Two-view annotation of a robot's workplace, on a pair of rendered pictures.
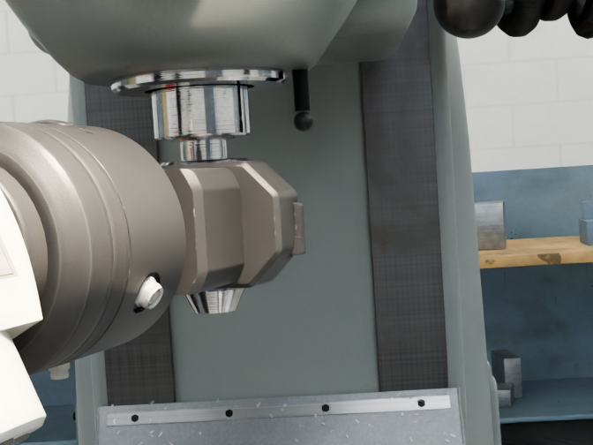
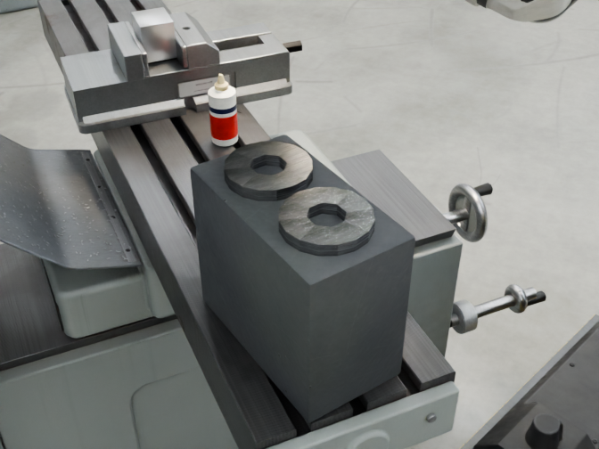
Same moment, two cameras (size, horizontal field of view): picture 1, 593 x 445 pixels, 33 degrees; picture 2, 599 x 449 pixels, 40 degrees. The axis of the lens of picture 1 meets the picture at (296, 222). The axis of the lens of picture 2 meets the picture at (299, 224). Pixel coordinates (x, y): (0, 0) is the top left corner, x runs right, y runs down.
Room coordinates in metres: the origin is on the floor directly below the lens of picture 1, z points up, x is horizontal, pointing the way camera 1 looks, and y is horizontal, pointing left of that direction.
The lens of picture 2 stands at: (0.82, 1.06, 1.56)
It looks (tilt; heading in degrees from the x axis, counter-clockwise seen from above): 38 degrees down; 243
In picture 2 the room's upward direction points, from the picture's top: straight up
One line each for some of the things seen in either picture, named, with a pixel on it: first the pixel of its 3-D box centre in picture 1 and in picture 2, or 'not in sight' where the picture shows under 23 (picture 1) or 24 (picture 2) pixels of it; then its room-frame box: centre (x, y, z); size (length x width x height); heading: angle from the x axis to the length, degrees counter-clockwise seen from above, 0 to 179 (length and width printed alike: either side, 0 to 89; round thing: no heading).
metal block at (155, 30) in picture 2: not in sight; (154, 35); (0.49, -0.11, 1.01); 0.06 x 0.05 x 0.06; 85
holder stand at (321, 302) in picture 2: not in sight; (297, 266); (0.53, 0.48, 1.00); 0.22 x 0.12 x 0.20; 97
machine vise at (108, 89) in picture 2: not in sight; (176, 61); (0.46, -0.11, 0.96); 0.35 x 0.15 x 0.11; 175
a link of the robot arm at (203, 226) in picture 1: (112, 240); not in sight; (0.41, 0.08, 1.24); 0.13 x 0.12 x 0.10; 69
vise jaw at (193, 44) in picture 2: not in sight; (190, 38); (0.43, -0.10, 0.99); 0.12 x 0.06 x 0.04; 85
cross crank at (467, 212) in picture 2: not in sight; (451, 217); (-0.01, 0.07, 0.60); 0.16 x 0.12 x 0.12; 177
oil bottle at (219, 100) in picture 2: not in sight; (223, 108); (0.44, 0.06, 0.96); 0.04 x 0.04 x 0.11
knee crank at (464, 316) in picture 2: not in sight; (497, 305); (-0.03, 0.21, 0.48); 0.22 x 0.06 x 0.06; 177
